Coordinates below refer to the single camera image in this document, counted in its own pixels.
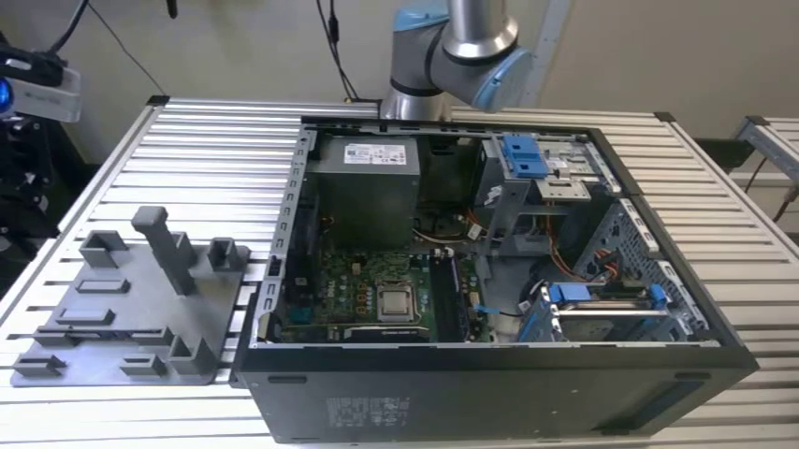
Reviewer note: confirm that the silver hard disk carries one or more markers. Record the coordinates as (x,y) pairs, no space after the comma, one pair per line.
(599,327)

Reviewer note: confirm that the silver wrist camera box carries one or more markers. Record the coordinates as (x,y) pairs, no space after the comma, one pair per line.
(49,96)

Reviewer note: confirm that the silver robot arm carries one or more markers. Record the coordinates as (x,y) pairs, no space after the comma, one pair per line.
(462,28)

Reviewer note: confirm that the black CPU socket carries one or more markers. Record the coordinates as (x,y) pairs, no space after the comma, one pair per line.
(396,283)

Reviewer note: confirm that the grey case label sticker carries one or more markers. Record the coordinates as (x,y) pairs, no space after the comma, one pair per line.
(368,411)

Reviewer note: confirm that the grey metal drive cage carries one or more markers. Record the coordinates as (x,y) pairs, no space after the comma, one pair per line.
(512,196)

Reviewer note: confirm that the black graphics card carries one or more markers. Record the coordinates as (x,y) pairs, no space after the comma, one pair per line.
(387,333)

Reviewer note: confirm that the black metal stand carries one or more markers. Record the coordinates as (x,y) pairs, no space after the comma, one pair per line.
(9,257)

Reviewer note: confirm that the black table corner cap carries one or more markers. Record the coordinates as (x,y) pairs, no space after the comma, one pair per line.
(756,120)
(666,117)
(157,99)

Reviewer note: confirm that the black RAM stick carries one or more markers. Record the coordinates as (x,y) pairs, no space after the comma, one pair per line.
(446,299)

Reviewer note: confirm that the white power supply label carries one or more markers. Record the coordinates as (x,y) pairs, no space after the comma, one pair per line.
(375,154)

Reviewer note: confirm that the grey power supply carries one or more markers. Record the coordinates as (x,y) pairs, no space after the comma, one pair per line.
(361,206)

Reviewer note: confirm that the metal slat side table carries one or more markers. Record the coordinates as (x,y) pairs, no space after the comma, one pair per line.
(771,140)

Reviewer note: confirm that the blue drive bay latch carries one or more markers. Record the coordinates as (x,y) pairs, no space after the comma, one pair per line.
(520,156)

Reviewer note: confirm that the black PC case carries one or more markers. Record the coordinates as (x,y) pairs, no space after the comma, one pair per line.
(436,393)

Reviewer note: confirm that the blue disk carrier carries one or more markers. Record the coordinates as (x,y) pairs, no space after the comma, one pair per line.
(571,294)

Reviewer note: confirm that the grey plastic parts rack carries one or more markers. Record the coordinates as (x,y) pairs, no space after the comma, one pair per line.
(200,318)

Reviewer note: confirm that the black box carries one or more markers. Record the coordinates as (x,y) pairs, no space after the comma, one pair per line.
(724,154)

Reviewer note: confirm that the silver CPU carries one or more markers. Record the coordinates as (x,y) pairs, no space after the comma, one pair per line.
(395,306)

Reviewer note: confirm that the small black hanging object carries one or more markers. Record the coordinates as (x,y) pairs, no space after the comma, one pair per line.
(171,9)

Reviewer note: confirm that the green motherboard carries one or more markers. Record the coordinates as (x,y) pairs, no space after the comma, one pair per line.
(349,280)

